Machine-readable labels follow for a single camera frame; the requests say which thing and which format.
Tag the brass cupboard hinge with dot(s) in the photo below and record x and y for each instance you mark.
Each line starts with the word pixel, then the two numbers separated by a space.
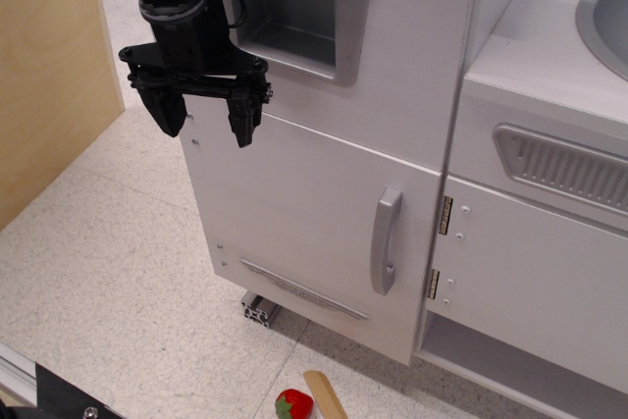
pixel 433 284
pixel 445 215

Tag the white fridge door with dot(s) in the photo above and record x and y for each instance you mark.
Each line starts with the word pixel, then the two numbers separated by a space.
pixel 302 204

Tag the grey vent panel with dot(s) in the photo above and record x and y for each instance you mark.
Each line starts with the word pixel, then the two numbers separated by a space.
pixel 563 167

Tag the white toy fridge cabinet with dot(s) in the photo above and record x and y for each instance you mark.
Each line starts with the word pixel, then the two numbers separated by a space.
pixel 402 101

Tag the white toy kitchen counter unit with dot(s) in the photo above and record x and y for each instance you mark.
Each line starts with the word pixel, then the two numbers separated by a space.
pixel 527 66

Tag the silver fridge door handle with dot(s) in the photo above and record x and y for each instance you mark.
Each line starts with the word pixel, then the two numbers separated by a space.
pixel 381 268

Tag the silver fridge door emblem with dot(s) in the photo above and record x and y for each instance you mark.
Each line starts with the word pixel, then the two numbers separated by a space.
pixel 308 294

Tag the lower brass cupboard hinge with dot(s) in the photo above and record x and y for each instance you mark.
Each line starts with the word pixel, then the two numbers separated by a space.
pixel 433 284

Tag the grey round sink basin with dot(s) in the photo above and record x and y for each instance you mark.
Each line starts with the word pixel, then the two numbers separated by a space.
pixel 602 25

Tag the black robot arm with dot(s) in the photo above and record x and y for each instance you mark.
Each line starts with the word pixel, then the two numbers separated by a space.
pixel 174 12

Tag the wooden spatula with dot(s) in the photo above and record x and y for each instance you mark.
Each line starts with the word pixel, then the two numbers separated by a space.
pixel 324 395

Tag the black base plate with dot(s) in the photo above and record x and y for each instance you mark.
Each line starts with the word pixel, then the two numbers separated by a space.
pixel 61 399

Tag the plywood board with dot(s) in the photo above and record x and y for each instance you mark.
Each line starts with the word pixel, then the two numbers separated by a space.
pixel 59 91

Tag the white cupboard door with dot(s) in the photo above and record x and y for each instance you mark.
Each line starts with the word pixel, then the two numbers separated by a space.
pixel 545 283

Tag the red toy strawberry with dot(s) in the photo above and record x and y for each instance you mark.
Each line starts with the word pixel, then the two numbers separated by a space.
pixel 293 404

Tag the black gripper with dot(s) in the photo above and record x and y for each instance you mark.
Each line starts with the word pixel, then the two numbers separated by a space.
pixel 198 58

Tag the aluminium rail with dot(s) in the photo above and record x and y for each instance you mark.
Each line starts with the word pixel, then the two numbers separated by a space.
pixel 18 376

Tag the aluminium extrusion foot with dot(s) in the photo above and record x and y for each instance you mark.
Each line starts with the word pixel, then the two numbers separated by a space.
pixel 259 309

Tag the upper brass cupboard hinge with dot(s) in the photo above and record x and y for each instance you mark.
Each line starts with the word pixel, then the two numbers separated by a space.
pixel 445 215

